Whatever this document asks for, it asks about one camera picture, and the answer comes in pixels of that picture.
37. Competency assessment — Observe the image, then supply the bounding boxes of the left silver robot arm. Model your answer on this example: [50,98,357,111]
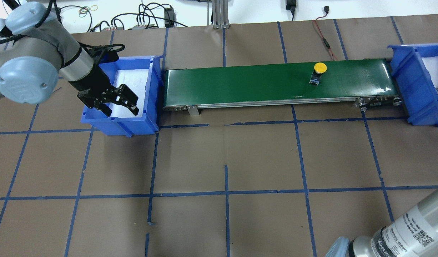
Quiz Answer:
[0,0,139,117]

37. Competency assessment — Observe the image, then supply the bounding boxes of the black power adapter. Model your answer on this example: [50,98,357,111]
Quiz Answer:
[164,7,176,28]

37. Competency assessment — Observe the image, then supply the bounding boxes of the right blue plastic bin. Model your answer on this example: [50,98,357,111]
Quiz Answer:
[388,43,438,126]

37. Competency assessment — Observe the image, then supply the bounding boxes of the left blue plastic bin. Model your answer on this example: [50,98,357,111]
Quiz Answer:
[80,55,163,138]

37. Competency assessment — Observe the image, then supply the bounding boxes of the blue plastic bin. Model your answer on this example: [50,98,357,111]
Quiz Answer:
[388,43,438,126]
[80,55,163,138]

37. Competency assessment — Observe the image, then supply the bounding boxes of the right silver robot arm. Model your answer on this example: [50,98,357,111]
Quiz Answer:
[328,79,438,257]

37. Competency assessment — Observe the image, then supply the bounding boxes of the red black wire pair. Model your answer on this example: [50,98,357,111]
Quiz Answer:
[312,7,339,61]

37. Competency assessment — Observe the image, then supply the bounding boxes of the green conveyor belt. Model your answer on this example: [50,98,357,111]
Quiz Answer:
[163,59,403,115]

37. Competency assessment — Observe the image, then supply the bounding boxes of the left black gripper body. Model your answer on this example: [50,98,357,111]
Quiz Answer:
[68,45,125,109]

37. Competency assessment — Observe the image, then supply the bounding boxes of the aluminium frame post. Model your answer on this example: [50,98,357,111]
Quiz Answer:
[211,0,230,29]

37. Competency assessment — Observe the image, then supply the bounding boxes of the yellow push button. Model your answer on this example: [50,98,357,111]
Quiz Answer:
[309,62,328,86]

